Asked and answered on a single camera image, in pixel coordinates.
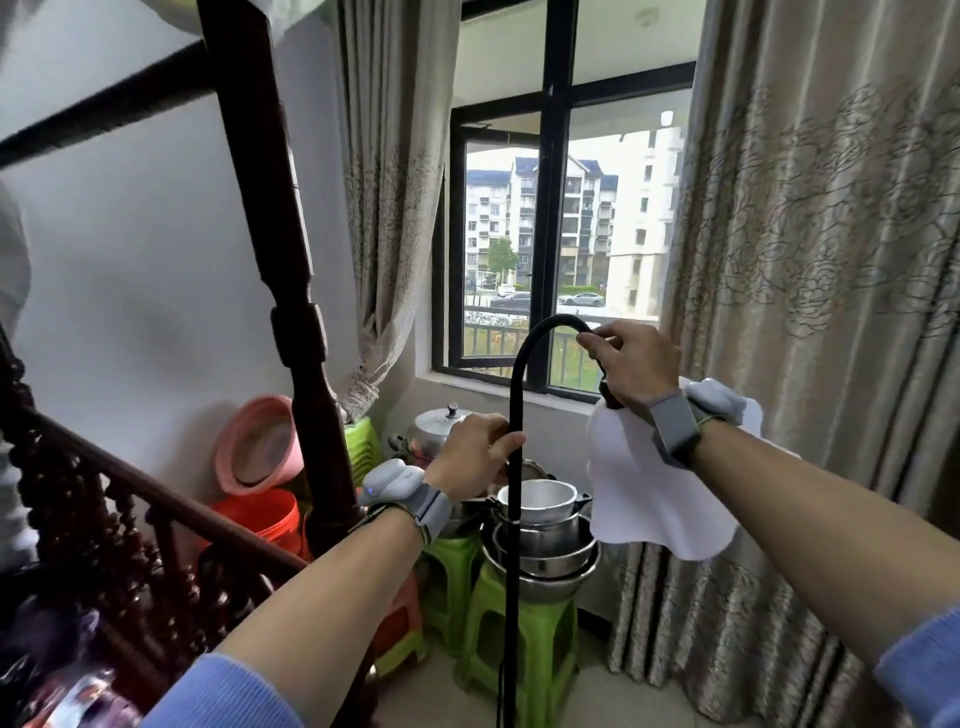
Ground person's right hand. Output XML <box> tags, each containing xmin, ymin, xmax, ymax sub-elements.
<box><xmin>575</xmin><ymin>319</ymin><xmax>684</xmax><ymax>422</ymax></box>

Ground metal pot lid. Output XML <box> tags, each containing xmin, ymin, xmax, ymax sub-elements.
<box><xmin>492</xmin><ymin>458</ymin><xmax>558</xmax><ymax>490</ymax></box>

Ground aluminium pot with handles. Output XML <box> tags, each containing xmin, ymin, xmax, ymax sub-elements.
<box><xmin>493</xmin><ymin>479</ymin><xmax>594</xmax><ymax>528</ymax></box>

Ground stainless steel bowl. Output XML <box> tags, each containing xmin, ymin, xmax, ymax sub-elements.
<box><xmin>489</xmin><ymin>516</ymin><xmax>599</xmax><ymax>580</ymax></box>

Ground red plastic bucket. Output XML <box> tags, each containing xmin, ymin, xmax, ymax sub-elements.
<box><xmin>201</xmin><ymin>488</ymin><xmax>304</xmax><ymax>558</ymax></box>

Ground white cloth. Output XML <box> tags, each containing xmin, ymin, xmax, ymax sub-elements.
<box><xmin>586</xmin><ymin>377</ymin><xmax>768</xmax><ymax>563</ymax></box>

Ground light blue sleeve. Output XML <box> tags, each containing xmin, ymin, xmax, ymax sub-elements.
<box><xmin>873</xmin><ymin>606</ymin><xmax>960</xmax><ymax>728</ymax></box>
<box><xmin>141</xmin><ymin>652</ymin><xmax>307</xmax><ymax>728</ymax></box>

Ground light blue left sleeve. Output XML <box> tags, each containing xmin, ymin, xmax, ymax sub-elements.
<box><xmin>141</xmin><ymin>652</ymin><xmax>307</xmax><ymax>728</ymax></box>

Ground stacked green plastic stools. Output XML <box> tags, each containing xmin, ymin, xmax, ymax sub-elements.
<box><xmin>343</xmin><ymin>416</ymin><xmax>385</xmax><ymax>490</ymax></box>

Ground person's right forearm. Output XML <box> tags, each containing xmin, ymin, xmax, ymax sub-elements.
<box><xmin>688</xmin><ymin>420</ymin><xmax>960</xmax><ymax>670</ymax></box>

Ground person's left hand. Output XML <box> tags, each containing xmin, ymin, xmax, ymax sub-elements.
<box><xmin>423</xmin><ymin>411</ymin><xmax>528</xmax><ymax>503</ymax></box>

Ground apartment buildings outside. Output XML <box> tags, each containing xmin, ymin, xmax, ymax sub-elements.
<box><xmin>465</xmin><ymin>126</ymin><xmax>685</xmax><ymax>316</ymax></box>

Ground white left wrist tracker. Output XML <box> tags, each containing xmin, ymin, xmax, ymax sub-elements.
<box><xmin>358</xmin><ymin>458</ymin><xmax>456</xmax><ymax>546</ymax></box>

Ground large stainless steel basin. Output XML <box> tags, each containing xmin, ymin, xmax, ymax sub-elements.
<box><xmin>479</xmin><ymin>540</ymin><xmax>603</xmax><ymax>607</ymax></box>

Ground white right wrist tracker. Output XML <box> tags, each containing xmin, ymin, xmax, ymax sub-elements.
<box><xmin>648</xmin><ymin>377</ymin><xmax>751</xmax><ymax>469</ymax></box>

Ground dark carved wooden bed frame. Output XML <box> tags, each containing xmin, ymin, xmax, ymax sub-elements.
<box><xmin>0</xmin><ymin>0</ymin><xmax>381</xmax><ymax>728</ymax></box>

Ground person's left forearm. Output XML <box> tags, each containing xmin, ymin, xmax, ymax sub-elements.
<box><xmin>214</xmin><ymin>507</ymin><xmax>430</xmax><ymax>728</ymax></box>

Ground wide beige floral curtain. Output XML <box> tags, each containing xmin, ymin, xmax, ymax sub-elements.
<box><xmin>606</xmin><ymin>0</ymin><xmax>960</xmax><ymax>728</ymax></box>

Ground tall green plastic stool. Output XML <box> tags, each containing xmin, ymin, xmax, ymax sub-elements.
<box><xmin>454</xmin><ymin>561</ymin><xmax>585</xmax><ymax>728</ymax></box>

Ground narrow beige floral curtain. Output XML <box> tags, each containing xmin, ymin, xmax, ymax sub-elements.
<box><xmin>330</xmin><ymin>0</ymin><xmax>464</xmax><ymax>423</ymax></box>

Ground white wrist tracker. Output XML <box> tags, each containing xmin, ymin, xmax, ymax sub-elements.
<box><xmin>648</xmin><ymin>377</ymin><xmax>751</xmax><ymax>469</ymax></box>
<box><xmin>358</xmin><ymin>458</ymin><xmax>456</xmax><ymax>546</ymax></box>

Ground black window frame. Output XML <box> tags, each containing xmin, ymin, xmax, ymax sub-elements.
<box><xmin>431</xmin><ymin>0</ymin><xmax>700</xmax><ymax>407</ymax></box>

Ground light blue right sleeve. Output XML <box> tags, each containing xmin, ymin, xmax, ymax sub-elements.
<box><xmin>873</xmin><ymin>606</ymin><xmax>960</xmax><ymax>728</ymax></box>

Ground pink plastic basin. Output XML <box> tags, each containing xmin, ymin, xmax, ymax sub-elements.
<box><xmin>214</xmin><ymin>394</ymin><xmax>306</xmax><ymax>498</ymax></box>

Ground clear plastic bag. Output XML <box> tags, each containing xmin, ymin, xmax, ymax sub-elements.
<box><xmin>0</xmin><ymin>600</ymin><xmax>145</xmax><ymax>728</ymax></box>

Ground black curved walking cane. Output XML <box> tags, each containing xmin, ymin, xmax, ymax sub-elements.
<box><xmin>495</xmin><ymin>313</ymin><xmax>626</xmax><ymax>728</ymax></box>

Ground aluminium pot with lid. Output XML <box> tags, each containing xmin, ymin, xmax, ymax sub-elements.
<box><xmin>388</xmin><ymin>402</ymin><xmax>475</xmax><ymax>471</ymax></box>

